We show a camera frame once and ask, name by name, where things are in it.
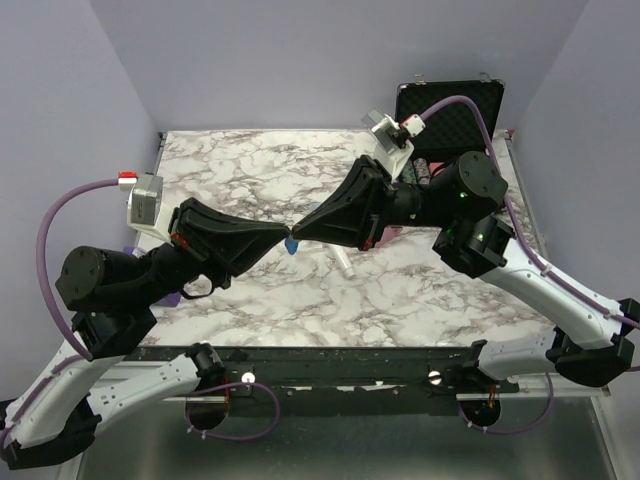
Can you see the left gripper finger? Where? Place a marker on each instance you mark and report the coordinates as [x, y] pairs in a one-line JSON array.
[[213, 224], [232, 250]]

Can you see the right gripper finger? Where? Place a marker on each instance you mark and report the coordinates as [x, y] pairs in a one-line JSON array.
[[336, 232], [342, 209]]

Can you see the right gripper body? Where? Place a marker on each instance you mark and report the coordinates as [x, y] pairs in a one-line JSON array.
[[386, 196]]

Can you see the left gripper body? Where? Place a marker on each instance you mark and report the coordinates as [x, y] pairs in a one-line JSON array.
[[186, 242]]

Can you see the blue key tag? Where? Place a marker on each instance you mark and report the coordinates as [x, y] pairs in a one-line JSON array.
[[291, 245]]

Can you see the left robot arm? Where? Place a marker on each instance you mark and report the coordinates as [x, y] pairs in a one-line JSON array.
[[110, 295]]

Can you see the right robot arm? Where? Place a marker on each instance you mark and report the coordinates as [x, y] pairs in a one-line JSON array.
[[588, 344]]

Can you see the white toy microphone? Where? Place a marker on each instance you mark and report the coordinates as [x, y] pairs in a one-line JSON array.
[[343, 261]]

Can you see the pink metronome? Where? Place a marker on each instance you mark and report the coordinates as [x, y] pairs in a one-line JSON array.
[[388, 234]]

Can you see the purple box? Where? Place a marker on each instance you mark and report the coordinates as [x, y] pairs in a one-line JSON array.
[[164, 298]]

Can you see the black poker chip case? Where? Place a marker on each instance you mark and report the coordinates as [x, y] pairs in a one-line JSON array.
[[452, 130]]

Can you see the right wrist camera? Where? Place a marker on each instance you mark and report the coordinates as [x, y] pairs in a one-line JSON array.
[[392, 140]]

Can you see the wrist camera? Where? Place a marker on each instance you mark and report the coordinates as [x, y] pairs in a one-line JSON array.
[[392, 140], [146, 211]]

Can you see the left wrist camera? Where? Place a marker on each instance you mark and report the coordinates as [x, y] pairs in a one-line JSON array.
[[146, 211]]

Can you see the black mounting rail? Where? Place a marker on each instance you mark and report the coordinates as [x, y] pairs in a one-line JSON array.
[[350, 381]]

